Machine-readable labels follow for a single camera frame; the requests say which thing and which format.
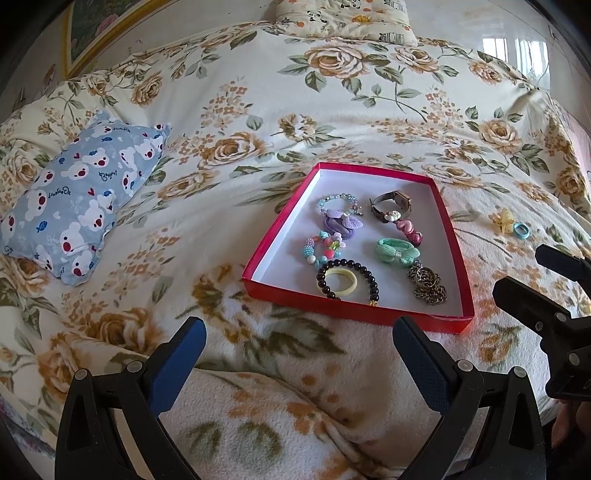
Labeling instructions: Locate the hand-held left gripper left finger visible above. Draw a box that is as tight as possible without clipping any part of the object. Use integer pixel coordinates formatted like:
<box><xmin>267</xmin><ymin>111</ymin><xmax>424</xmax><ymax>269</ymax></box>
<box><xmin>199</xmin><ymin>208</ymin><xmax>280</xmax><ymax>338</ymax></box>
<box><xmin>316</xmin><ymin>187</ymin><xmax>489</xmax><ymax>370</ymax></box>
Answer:
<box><xmin>55</xmin><ymin>317</ymin><xmax>208</xmax><ymax>480</ymax></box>

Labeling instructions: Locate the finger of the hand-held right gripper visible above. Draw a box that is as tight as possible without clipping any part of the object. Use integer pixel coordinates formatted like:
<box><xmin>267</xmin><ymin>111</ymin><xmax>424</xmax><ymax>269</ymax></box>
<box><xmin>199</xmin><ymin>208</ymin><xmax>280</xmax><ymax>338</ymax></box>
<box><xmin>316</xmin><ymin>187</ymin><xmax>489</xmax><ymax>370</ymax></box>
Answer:
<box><xmin>534</xmin><ymin>244</ymin><xmax>591</xmax><ymax>282</ymax></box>
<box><xmin>492</xmin><ymin>276</ymin><xmax>591</xmax><ymax>342</ymax></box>

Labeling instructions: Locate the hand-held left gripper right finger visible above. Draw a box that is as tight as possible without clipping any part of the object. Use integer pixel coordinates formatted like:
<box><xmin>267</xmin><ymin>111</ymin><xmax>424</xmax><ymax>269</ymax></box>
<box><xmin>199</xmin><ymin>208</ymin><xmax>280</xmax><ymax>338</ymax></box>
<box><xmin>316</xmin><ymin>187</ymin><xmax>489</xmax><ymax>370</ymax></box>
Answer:
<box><xmin>392</xmin><ymin>316</ymin><xmax>548</xmax><ymax>480</ymax></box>

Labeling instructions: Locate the metal chain necklace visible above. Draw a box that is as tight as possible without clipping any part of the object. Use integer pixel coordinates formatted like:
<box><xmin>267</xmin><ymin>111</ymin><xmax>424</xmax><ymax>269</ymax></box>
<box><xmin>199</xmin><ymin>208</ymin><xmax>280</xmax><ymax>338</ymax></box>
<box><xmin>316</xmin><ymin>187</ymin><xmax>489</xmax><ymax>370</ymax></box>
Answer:
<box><xmin>406</xmin><ymin>263</ymin><xmax>450</xmax><ymax>305</ymax></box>

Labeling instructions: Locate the yellow hair claw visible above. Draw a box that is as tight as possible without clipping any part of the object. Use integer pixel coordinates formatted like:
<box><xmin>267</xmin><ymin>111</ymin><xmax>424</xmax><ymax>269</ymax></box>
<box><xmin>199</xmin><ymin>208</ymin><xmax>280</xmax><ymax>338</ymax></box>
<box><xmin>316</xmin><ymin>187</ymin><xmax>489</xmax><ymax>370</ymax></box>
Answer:
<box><xmin>490</xmin><ymin>209</ymin><xmax>515</xmax><ymax>234</ymax></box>

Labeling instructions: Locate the red jewelry box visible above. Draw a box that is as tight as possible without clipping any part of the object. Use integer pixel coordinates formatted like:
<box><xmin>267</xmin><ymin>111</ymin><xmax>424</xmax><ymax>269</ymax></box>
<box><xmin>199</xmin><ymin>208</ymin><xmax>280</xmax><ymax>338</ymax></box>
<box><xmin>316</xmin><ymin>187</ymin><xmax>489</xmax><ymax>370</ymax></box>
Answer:
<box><xmin>241</xmin><ymin>161</ymin><xmax>475</xmax><ymax>335</ymax></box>

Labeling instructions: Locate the black bead bracelet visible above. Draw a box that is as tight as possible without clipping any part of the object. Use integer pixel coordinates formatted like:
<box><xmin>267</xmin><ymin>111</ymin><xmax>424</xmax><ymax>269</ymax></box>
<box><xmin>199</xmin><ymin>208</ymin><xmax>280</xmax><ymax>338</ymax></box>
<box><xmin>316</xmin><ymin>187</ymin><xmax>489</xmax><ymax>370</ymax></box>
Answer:
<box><xmin>315</xmin><ymin>258</ymin><xmax>380</xmax><ymax>306</ymax></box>

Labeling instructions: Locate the pale yellow bangle ring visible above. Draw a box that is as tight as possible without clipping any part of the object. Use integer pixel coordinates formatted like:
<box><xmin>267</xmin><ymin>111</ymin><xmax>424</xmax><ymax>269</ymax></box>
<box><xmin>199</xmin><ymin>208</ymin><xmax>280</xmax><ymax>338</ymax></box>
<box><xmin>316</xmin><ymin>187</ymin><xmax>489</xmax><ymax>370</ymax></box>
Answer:
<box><xmin>316</xmin><ymin>269</ymin><xmax>358</xmax><ymax>296</ymax></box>

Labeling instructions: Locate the teal braided hair tie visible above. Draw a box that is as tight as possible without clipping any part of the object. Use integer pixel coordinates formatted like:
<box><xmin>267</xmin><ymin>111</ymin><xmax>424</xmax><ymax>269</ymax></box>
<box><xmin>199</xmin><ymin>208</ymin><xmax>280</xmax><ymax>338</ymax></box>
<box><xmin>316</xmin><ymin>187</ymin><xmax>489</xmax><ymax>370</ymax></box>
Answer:
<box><xmin>375</xmin><ymin>237</ymin><xmax>422</xmax><ymax>267</ymax></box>

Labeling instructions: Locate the pink heart hair clip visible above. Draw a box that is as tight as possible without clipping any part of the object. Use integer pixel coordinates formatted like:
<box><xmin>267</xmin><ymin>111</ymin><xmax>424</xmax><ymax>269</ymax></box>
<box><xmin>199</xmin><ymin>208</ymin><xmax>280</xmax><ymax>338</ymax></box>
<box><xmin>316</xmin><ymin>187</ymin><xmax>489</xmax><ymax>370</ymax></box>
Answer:
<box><xmin>385</xmin><ymin>210</ymin><xmax>426</xmax><ymax>245</ymax></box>

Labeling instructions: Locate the purple hair tie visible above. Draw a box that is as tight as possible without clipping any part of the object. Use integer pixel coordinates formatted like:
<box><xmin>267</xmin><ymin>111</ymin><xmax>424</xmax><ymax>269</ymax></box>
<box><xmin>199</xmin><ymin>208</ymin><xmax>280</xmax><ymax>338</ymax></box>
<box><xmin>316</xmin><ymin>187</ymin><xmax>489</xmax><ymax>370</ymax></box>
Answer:
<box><xmin>321</xmin><ymin>217</ymin><xmax>358</xmax><ymax>241</ymax></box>

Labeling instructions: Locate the pastel multicolour bead bracelet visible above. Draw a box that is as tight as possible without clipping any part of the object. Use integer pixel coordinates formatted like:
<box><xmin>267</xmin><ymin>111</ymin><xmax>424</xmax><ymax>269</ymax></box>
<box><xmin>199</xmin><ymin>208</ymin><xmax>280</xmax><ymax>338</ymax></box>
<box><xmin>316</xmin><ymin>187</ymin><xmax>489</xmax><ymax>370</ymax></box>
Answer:
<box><xmin>302</xmin><ymin>232</ymin><xmax>354</xmax><ymax>266</ymax></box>

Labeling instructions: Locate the light blue bead bracelet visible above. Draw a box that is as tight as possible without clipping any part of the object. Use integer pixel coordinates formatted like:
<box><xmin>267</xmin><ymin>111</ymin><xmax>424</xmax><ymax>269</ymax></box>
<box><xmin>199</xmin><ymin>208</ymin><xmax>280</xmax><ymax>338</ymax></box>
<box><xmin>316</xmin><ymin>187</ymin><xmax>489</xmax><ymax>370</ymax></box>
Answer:
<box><xmin>316</xmin><ymin>193</ymin><xmax>365</xmax><ymax>229</ymax></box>

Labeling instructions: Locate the person's right hand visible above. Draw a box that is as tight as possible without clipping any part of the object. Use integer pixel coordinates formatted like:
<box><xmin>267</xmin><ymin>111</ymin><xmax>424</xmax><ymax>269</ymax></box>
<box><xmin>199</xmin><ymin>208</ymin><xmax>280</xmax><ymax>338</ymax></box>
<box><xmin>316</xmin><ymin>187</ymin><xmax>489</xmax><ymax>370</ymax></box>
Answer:
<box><xmin>551</xmin><ymin>402</ymin><xmax>591</xmax><ymax>457</ymax></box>

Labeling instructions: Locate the floral fleece blanket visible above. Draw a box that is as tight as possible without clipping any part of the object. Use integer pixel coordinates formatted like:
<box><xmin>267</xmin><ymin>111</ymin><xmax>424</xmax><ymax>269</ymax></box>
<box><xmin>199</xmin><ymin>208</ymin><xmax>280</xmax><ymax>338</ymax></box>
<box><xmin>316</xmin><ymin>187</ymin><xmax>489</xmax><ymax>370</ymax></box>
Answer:
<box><xmin>0</xmin><ymin>185</ymin><xmax>591</xmax><ymax>480</ymax></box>

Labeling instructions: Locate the blue bear print pillow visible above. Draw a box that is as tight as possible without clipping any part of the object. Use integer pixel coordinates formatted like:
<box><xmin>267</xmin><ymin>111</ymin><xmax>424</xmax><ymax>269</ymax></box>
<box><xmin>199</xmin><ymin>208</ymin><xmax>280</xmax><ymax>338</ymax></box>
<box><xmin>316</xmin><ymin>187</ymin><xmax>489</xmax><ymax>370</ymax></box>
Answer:
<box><xmin>0</xmin><ymin>111</ymin><xmax>172</xmax><ymax>288</ymax></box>

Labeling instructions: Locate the floral bed sheet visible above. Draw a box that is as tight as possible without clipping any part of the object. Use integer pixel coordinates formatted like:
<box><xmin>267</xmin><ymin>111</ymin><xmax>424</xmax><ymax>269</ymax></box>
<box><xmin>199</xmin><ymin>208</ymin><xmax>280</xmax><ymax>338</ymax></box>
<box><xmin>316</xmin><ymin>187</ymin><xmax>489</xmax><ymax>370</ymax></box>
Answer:
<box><xmin>0</xmin><ymin>18</ymin><xmax>591</xmax><ymax>333</ymax></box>

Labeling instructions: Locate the panda print pillow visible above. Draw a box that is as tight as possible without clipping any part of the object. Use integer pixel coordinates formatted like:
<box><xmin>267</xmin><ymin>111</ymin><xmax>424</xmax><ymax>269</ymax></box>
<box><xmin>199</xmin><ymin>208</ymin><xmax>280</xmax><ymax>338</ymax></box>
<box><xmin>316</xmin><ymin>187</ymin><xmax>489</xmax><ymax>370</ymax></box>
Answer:
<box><xmin>270</xmin><ymin>0</ymin><xmax>419</xmax><ymax>47</ymax></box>

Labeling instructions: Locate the gold framed picture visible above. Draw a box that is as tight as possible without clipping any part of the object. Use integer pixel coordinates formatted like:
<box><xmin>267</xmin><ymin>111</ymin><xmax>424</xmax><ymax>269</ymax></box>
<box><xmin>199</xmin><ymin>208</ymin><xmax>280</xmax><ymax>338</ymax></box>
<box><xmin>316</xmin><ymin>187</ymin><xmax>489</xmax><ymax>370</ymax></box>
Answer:
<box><xmin>65</xmin><ymin>0</ymin><xmax>185</xmax><ymax>79</ymax></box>

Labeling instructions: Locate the brown strap wristwatch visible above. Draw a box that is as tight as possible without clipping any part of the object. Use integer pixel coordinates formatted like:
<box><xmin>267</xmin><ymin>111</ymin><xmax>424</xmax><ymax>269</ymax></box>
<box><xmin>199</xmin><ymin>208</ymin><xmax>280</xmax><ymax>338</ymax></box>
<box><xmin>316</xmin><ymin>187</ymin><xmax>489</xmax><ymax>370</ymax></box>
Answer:
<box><xmin>369</xmin><ymin>190</ymin><xmax>414</xmax><ymax>224</ymax></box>

